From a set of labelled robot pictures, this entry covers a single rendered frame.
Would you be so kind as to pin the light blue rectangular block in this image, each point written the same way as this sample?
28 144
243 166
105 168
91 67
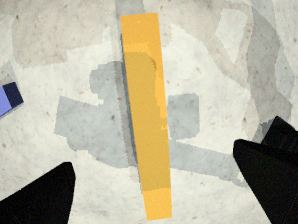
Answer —
9 98

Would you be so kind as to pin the orange bar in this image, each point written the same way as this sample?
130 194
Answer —
143 62

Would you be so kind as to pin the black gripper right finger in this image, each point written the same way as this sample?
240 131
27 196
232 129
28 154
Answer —
272 175

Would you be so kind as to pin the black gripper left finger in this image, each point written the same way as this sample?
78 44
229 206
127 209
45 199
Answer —
47 200

